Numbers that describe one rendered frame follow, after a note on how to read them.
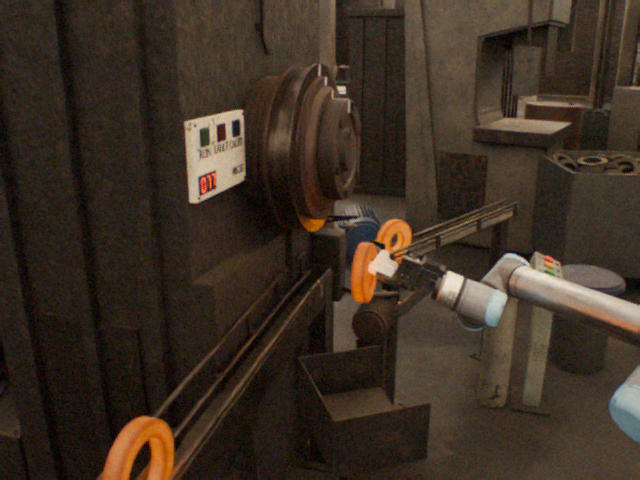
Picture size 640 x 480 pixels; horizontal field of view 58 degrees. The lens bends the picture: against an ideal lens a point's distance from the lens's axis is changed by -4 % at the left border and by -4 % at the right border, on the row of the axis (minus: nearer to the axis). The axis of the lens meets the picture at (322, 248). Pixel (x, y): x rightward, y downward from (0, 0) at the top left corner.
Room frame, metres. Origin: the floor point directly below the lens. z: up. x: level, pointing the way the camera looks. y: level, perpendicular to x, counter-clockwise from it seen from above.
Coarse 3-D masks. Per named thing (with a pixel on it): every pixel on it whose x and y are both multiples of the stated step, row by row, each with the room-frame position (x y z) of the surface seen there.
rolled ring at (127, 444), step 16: (144, 416) 0.90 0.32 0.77; (128, 432) 0.84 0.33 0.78; (144, 432) 0.85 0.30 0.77; (160, 432) 0.90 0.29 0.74; (112, 448) 0.81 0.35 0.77; (128, 448) 0.81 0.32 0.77; (160, 448) 0.91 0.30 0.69; (112, 464) 0.79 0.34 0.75; (128, 464) 0.80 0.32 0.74; (160, 464) 0.91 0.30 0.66
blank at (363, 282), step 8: (360, 248) 1.46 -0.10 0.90; (368, 248) 1.46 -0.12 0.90; (360, 256) 1.44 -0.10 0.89; (368, 256) 1.45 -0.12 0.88; (360, 264) 1.42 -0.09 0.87; (368, 264) 1.45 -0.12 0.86; (352, 272) 1.42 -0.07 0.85; (360, 272) 1.41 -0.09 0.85; (368, 272) 1.51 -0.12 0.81; (352, 280) 1.41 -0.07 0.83; (360, 280) 1.41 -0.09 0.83; (368, 280) 1.50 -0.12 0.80; (352, 288) 1.41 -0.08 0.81; (360, 288) 1.41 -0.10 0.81; (368, 288) 1.45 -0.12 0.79; (360, 296) 1.42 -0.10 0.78; (368, 296) 1.45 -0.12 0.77
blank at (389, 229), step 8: (384, 224) 2.11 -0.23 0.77; (392, 224) 2.10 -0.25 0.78; (400, 224) 2.12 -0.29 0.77; (384, 232) 2.08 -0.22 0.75; (392, 232) 2.10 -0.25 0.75; (400, 232) 2.13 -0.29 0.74; (408, 232) 2.15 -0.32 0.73; (376, 240) 2.09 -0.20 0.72; (384, 240) 2.07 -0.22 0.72; (400, 240) 2.15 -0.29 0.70; (408, 240) 2.15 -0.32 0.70; (392, 248) 2.13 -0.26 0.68; (400, 248) 2.13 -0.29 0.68
